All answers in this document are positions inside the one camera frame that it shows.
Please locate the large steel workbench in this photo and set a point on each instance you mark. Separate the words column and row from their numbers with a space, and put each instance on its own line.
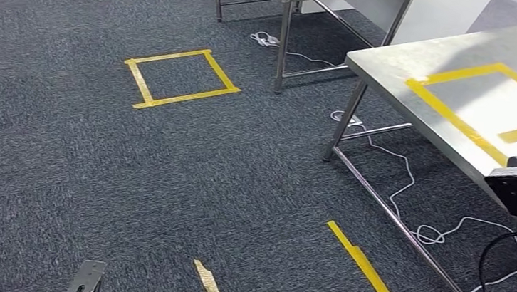
column 389, row 62

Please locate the yellow tape double frame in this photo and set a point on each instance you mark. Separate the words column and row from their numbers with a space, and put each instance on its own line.
column 446, row 113

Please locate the worn gold floor tape strip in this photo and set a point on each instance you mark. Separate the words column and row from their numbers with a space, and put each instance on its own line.
column 211, row 289

